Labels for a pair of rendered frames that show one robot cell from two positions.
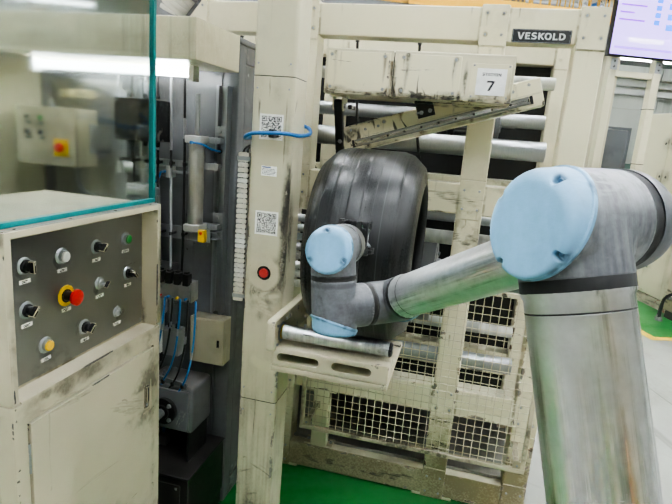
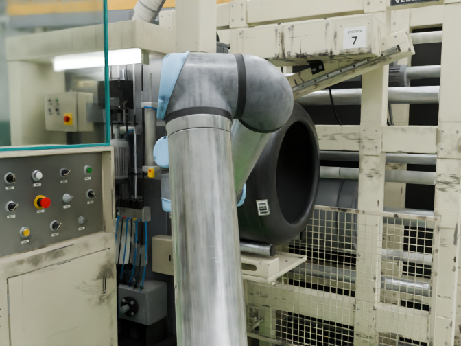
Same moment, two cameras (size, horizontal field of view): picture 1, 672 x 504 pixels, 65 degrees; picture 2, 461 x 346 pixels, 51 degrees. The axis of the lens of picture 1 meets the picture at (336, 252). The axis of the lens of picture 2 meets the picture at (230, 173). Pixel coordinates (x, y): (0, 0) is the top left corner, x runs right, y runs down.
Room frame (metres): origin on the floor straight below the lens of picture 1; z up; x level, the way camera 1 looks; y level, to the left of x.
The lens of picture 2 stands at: (-0.23, -0.57, 1.37)
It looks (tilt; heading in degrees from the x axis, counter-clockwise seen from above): 6 degrees down; 18
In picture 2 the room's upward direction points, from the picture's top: straight up
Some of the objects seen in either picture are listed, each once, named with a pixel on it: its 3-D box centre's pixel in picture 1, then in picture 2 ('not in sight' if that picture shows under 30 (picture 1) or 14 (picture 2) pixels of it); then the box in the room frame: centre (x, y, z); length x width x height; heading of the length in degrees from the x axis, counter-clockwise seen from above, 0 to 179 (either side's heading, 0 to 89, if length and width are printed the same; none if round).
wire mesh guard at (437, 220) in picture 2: (416, 368); (329, 283); (1.91, -0.35, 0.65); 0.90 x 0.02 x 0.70; 77
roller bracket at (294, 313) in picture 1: (292, 316); not in sight; (1.68, 0.13, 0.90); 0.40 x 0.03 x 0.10; 167
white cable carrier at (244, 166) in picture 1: (244, 227); not in sight; (1.67, 0.30, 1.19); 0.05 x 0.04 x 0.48; 167
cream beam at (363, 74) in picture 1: (419, 79); (309, 44); (1.90, -0.24, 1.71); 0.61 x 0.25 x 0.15; 77
